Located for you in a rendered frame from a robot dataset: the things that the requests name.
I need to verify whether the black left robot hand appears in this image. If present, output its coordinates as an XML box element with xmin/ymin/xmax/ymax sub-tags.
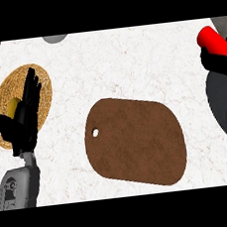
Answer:
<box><xmin>0</xmin><ymin>65</ymin><xmax>52</xmax><ymax>160</ymax></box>

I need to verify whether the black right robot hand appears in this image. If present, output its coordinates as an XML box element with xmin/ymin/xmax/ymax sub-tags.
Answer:
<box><xmin>197</xmin><ymin>33</ymin><xmax>227</xmax><ymax>80</ymax></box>

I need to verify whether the red can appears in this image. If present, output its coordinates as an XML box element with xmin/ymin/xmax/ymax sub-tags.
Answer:
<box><xmin>194</xmin><ymin>23</ymin><xmax>227</xmax><ymax>64</ymax></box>

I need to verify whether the brown wooden cutting board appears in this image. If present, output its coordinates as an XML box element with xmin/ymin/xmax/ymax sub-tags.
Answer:
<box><xmin>79</xmin><ymin>89</ymin><xmax>191</xmax><ymax>196</ymax></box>

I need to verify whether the yellow fruit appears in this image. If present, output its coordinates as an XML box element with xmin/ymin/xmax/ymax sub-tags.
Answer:
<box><xmin>6</xmin><ymin>96</ymin><xmax>24</xmax><ymax>120</ymax></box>

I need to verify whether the round wicker basket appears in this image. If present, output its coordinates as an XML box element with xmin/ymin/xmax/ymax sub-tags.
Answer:
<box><xmin>0</xmin><ymin>61</ymin><xmax>60</xmax><ymax>152</ymax></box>

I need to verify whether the grey round object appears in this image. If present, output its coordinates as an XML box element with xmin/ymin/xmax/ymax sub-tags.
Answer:
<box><xmin>41</xmin><ymin>33</ymin><xmax>69</xmax><ymax>46</ymax></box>

